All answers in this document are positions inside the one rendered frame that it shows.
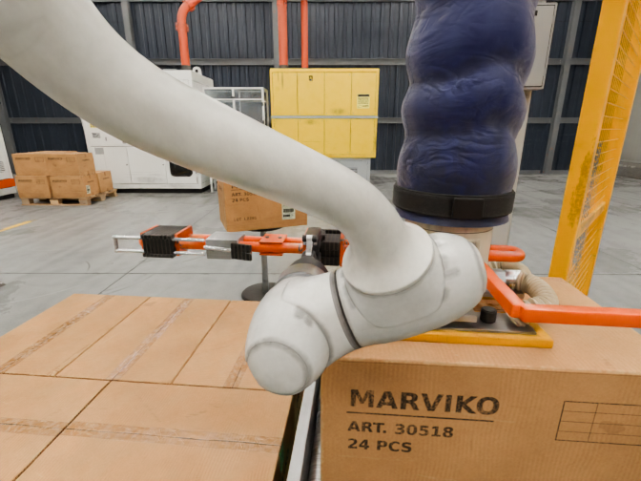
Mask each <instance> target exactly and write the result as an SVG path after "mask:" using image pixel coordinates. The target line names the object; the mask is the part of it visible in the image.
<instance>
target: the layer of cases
mask: <svg viewBox="0 0 641 481"><path fill-rule="evenodd" d="M259 303H260V302H252V301H229V300H207V299H184V298H162V297H139V296H117V295H94V294H72V295H71V296H70V297H68V298H67V299H65V300H63V301H61V302H60V303H57V304H56V305H54V306H52V307H51V308H49V309H47V310H45V311H44V312H42V313H40V314H39V315H37V316H35V317H33V318H32V319H30V320H28V321H27V322H25V323H23V324H21V325H19V326H17V327H16V328H15V329H13V330H12V331H10V332H8V333H6V334H5V335H3V336H1V337H0V481H286V480H287V475H288V471H289V466H290V461H291V456H292V451H293V447H294V442H295V436H296V431H297V426H298V421H299V417H300V408H301V403H302V398H303V393H304V391H302V392H300V393H298V394H295V395H289V396H284V395H277V394H274V393H271V392H269V391H267V390H265V389H264V388H262V387H261V386H260V385H259V384H258V383H257V381H256V379H255V378H254V376H253V375H252V373H251V371H250V368H249V366H248V365H247V363H246V361H245V344H246V338H247V333H248V329H249V326H250V322H251V321H252V318H253V316H254V313H255V311H256V309H257V307H258V305H259Z"/></svg>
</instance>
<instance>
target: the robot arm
mask: <svg viewBox="0 0 641 481"><path fill-rule="evenodd" d="M0 59H2V60H3V61H4V62H5V63H7V64H8V65H9V66H10V67H11V68H13V69H14V70H15V71H16V72H18V73H19V74H20V75H22V76H23V77H24V78H25V79H27V80H28V81H29V82H30V83H31V84H32V85H34V86H35V87H36V88H37V89H39V90H40V91H41V92H43V93H44V94H46V95H47V96H49V97H50V98H51V99H53V100H54V101H56V102H57V103H59V104H60V105H61V106H63V107H64V108H66V109H67V110H69V111H70V112H72V113H73V114H75V115H77V116H79V117H80V118H82V119H83V120H85V121H87V122H89V123H90V124H92V125H93V126H94V127H96V128H98V129H99V130H101V131H103V132H105V133H107V134H109V135H111V136H113V137H115V138H117V139H119V140H121V141H123V142H125V143H127V144H130V145H132V146H134V147H135V148H137V149H139V150H141V151H144V152H146V153H148V154H151V155H153V156H155V157H159V158H162V159H165V160H167V161H170V162H172V163H174V164H177V165H179V166H182V167H184V168H187V169H189V170H192V171H195V172H197V173H200V174H202V175H204V176H207V177H210V178H214V179H217V180H219V181H222V182H225V183H227V184H230V185H233V186H235V187H237V188H240V189H242V190H245V191H248V192H250V193H253V194H256V195H258V196H261V197H264V198H266V199H270V200H272V201H275V202H278V203H280V204H283V205H285V206H288V207H291V208H293V209H296V210H299V211H301V212H303V213H306V214H308V215H311V216H313V217H316V218H318V219H320V220H323V221H325V222H327V223H329V224H331V225H333V226H334V227H336V228H337V229H339V230H340V231H341V232H342V233H343V234H344V235H345V237H346V238H347V239H348V241H349V245H348V247H347V248H346V250H345V252H344V255H343V258H342V268H339V269H337V270H334V271H331V272H328V271H327V269H326V267H325V266H324V265H323V264H322V263H321V252H320V248H321V242H322V241H325V230H321V227H309V228H308V229H307V231H306V233H305V235H302V237H301V239H302V241H303V245H306V250H304V251H303V252H302V255H301V258H300V259H298V260H296V261H294V262H293V263H292V264H291V265H290V266H289V267H287V268H286V269H285V270H284V271H283V272H282V273H281V274H280V276H279V278H278V280H277V282H276V284H275V285H274V287H273V288H271V289H270V290H269V291H268V292H267V293H266V295H265V296H264V297H263V299H262V300H261V301H260V303H259V305H258V307H257V309H256V311H255V313H254V316H253V318H252V321H251V322H250V326H249V329H248V333H247V338H246V344H245V361H246V363H247V365H248V366H249V368H250V371H251V373H252V375H253V376H254V378H255V379H256V381H257V383H258V384H259V385H260V386H261V387H262V388H264V389H265V390H267V391H269V392H271V393H274V394H277V395H284V396H289V395H295V394H298V393H300V392H302V391H304V390H305V389H306V388H308V387H309V386H311V385H312V384H313V383H314V382H315V381H316V380H317V379H318V378H319V377H320V376H321V375H322V374H323V372H324V370H325V368H326V367H328V366H330V365H331V364H333V363H334V362H335V361H337V360H338V359H339V358H340V357H342V356H344V355H346V354H347V353H350V352H352V351H354V350H356V349H359V348H362V347H366V346H370V345H379V344H388V343H392V342H396V341H400V340H403V339H407V338H410V337H414V336H417V335H420V334H423V333H425V332H428V331H430V330H433V329H436V328H438V327H441V326H444V325H446V324H449V323H451V322H453V321H455V320H457V319H459V318H460V317H462V316H464V315H465V314H466V313H467V312H468V311H470V310H471V309H472V308H473V307H475V306H476V305H477V304H478V303H479V302H480V301H481V299H482V297H483V294H484V292H485V291H486V284H487V275H486V267H485V263H484V261H483V258H482V256H481V254H480V252H479V250H478V249H477V248H476V246H475V245H474V244H473V243H472V242H470V241H468V240H466V239H465V238H464V237H461V236H457V235H453V234H448V233H442V232H439V233H432V234H427V233H426V232H425V231H424V230H423V228H421V227H420V226H418V225H416V224H413V223H410V222H405V221H403V220H402V218H401V217H400V215H399V214H398V212H397V211H396V209H395V208H394V207H393V205H392V204H391V203H390V202H389V200H388V199H387V198H386V197H385V196H384V195H383V194H382V193H381V192H380V191H379V190H378V189H377V188H376V187H375V186H374V185H372V184H371V183H370V182H369V181H367V180H366V179H364V178H363V177H361V176H360V175H358V174H356V173H355V172H353V171H352V170H350V169H348V168H347V167H345V166H343V165H341V164H339V163H338V162H337V161H335V160H333V159H331V158H329V157H326V156H324V155H322V154H320V153H318V152H317V151H315V150H313V149H311V148H309V147H307V146H305V145H303V144H301V143H299V142H297V141H295V140H294V139H292V138H290V137H288V136H285V135H283V134H281V133H279V132H277V131H275V130H274V129H272V128H270V127H268V126H266V125H264V124H262V123H260V122H258V121H256V120H254V119H253V118H251V117H249V116H247V115H244V114H242V113H240V112H238V111H236V110H234V109H232V108H230V107H229V106H227V105H225V104H223V103H221V102H219V101H217V100H215V99H213V98H211V97H210V96H208V95H206V94H203V93H201V92H199V91H198V90H196V89H194V88H192V87H190V86H188V85H186V84H185V83H183V82H181V81H179V80H178V79H176V78H174V77H173V76H171V75H169V74H168V73H165V72H164V71H162V70H161V69H159V67H157V66H156V65H154V64H153V63H152V62H150V61H149V60H148V59H146V58H145V57H144V56H142V55H141V54H140V53H139V52H137V51H136V50H135V49H134V48H132V47H131V46H130V45H129V44H128V43H127V42H126V41H125V40H124V39H123V38H122V37H121V36H120V35H119V34H118V33H117V32H116V31H115V30H114V29H113V28H112V27H111V26H110V24H109V23H108V22H107V21H106V20H105V18H104V17H103V16H102V15H101V13H100V12H99V11H98V9H97V8H96V6H95V5H94V4H93V2H92V1H91V0H0Z"/></svg>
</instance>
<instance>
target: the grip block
mask: <svg viewBox="0 0 641 481"><path fill-rule="evenodd" d="M321 230H325V240H324V241H322V242H321V243H320V262H321V263H322V264H323V265H329V266H341V267H342V258H343V249H344V234H343V233H342V232H341V231H340V230H339V229H321Z"/></svg>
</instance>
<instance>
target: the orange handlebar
mask: <svg viewBox="0 0 641 481"><path fill-rule="evenodd" d="M210 236H211V235H206V234H188V236H187V238H195V239H205V240H206V239H207V238H208V237H210ZM286 237H287V235H283V234H265V235H264V236H263V237H260V236H244V238H243V241H239V242H238V243H244V244H251V245H252V252H260V253H259V254H260V255H262V256H283V254H284V253H291V254H302V239H301V238H286ZM204 245H206V242H197V241H180V242H179V243H178V246H179V248H180V249H195V250H206V249H204V248H203V246H204ZM525 257H526V253H525V252H524V250H522V249H520V248H518V247H516V246H511V245H497V244H491V245H490V249H489V255H488V261H507V262H518V261H522V260H523V259H524V258H525ZM485 267H486V275H487V284H486V289H487V290H488V291H489V292H490V294H491V295H492V296H493V297H494V298H495V300H496V301H497V302H498V303H499V304H500V306H501V307H502V308H503V309H504V311H505V312H506V313H507V314H508V316H509V317H512V318H519V319H520V320H521V321H522V322H525V323H542V324H579V325H597V326H615V327H633V328H641V309H634V308H615V307H595V306H575V305H556V304H536V303H524V302H523V301H522V300H521V299H520V298H519V297H518V296H517V295H516V294H515V293H514V292H513V291H512V290H511V289H510V288H509V287H508V286H507V285H506V284H505V283H504V282H503V281H502V280H501V279H500V278H499V277H498V276H497V275H496V274H495V273H494V271H493V270H492V269H491V268H490V267H489V266H488V265H487V264H486V263H485Z"/></svg>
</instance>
